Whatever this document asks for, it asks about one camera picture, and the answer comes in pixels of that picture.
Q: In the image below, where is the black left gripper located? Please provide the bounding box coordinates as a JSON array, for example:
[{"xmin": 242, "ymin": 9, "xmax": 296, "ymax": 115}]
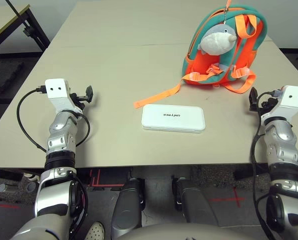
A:
[{"xmin": 69, "ymin": 85, "xmax": 94, "ymax": 112}]

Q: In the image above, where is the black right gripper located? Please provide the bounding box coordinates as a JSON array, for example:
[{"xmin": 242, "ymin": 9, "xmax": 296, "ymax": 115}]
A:
[{"xmin": 248, "ymin": 87, "xmax": 277, "ymax": 118}]

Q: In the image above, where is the orange and teal backpack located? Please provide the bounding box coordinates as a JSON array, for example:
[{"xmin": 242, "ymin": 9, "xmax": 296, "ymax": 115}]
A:
[{"xmin": 133, "ymin": 0, "xmax": 268, "ymax": 110}]

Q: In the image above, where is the white plastic pencil case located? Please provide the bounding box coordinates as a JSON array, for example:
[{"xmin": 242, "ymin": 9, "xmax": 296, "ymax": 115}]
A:
[{"xmin": 141, "ymin": 103, "xmax": 206, "ymax": 135}]

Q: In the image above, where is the grey white plush toy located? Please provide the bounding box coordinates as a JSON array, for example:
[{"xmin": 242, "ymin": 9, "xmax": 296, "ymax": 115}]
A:
[{"xmin": 197, "ymin": 23, "xmax": 238, "ymax": 57}]

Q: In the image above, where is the black clamp box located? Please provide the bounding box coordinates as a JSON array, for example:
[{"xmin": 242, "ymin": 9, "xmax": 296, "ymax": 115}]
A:
[{"xmin": 22, "ymin": 25, "xmax": 35, "ymax": 39}]

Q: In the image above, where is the black framed side table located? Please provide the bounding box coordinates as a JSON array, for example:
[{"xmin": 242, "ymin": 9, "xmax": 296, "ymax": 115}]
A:
[{"xmin": 0, "ymin": 0, "xmax": 51, "ymax": 56}]

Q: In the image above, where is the grey robot right leg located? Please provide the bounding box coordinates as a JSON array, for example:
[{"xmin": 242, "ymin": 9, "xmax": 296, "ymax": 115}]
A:
[{"xmin": 172, "ymin": 176, "xmax": 220, "ymax": 227}]

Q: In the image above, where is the grey robot leg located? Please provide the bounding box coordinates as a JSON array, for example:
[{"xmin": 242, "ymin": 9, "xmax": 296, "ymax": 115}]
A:
[
  {"xmin": 172, "ymin": 176, "xmax": 220, "ymax": 227},
  {"xmin": 112, "ymin": 176, "xmax": 146, "ymax": 240}
]

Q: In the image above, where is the grey robot left leg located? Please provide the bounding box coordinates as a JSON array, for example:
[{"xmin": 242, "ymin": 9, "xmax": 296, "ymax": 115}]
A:
[{"xmin": 112, "ymin": 176, "xmax": 146, "ymax": 240}]

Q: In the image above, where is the silver metal cylinder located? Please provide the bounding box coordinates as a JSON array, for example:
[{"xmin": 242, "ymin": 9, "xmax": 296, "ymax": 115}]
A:
[{"xmin": 0, "ymin": 183, "xmax": 15, "ymax": 193}]

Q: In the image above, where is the white perforated clog shoe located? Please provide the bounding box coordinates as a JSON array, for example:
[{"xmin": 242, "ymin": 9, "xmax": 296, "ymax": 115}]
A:
[{"xmin": 84, "ymin": 220, "xmax": 106, "ymax": 240}]

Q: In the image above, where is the beige robot torso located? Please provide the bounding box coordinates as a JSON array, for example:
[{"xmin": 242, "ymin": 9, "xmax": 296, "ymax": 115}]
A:
[{"xmin": 115, "ymin": 223, "xmax": 267, "ymax": 240}]

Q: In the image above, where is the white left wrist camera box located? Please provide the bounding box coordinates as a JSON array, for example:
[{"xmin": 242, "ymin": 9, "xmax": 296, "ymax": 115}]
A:
[{"xmin": 44, "ymin": 78, "xmax": 72, "ymax": 114}]

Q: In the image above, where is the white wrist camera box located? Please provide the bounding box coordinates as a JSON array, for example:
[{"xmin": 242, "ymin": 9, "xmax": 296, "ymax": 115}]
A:
[
  {"xmin": 44, "ymin": 78, "xmax": 72, "ymax": 114},
  {"xmin": 276, "ymin": 84, "xmax": 298, "ymax": 121}
]

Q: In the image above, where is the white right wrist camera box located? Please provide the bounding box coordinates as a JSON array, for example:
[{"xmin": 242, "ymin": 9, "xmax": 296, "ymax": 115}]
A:
[{"xmin": 276, "ymin": 84, "xmax": 298, "ymax": 121}]

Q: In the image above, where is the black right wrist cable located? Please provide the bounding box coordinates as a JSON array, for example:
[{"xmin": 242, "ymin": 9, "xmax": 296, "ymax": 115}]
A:
[{"xmin": 249, "ymin": 90, "xmax": 277, "ymax": 240}]

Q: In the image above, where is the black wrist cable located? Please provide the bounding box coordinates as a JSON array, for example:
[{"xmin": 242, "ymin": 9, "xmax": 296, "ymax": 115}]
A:
[
  {"xmin": 16, "ymin": 85, "xmax": 91, "ymax": 154},
  {"xmin": 249, "ymin": 90, "xmax": 277, "ymax": 240}
]

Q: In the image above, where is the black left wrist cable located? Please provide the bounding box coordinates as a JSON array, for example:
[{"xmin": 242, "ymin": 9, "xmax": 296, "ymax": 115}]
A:
[{"xmin": 16, "ymin": 85, "xmax": 91, "ymax": 154}]

